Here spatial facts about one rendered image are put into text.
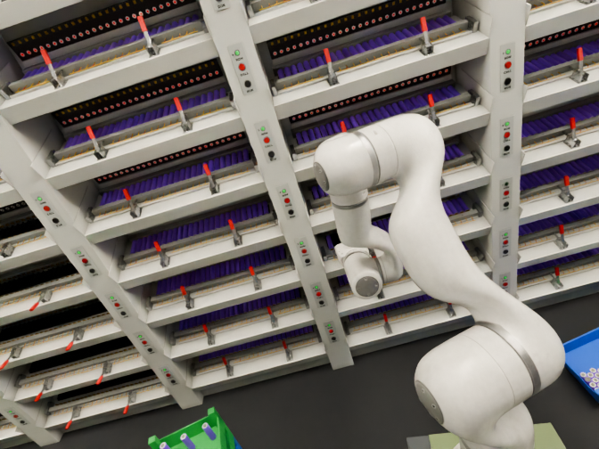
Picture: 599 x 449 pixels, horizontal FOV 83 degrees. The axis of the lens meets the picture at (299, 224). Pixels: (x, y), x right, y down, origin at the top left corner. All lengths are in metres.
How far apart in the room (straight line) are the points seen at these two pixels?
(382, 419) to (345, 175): 1.08
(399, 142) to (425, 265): 0.20
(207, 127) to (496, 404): 0.89
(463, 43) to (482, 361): 0.83
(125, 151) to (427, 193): 0.84
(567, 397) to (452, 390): 1.00
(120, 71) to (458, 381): 1.00
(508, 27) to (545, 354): 0.84
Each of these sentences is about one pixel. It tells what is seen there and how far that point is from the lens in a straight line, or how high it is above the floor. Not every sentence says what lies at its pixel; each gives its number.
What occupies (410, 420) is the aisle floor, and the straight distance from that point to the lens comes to 1.44.
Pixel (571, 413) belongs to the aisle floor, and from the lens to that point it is 1.52.
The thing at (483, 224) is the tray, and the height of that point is 0.52.
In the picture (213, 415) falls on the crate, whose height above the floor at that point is 0.39.
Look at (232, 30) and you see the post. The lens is 0.99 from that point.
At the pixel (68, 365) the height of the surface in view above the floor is 0.36.
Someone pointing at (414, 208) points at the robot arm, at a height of 0.98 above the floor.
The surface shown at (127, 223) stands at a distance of 1.20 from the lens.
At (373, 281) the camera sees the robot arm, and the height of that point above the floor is 0.66.
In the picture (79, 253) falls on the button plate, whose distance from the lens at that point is 1.31.
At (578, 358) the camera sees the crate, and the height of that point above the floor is 0.02.
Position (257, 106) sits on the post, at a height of 1.13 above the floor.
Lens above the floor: 1.26
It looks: 28 degrees down
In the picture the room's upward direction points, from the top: 18 degrees counter-clockwise
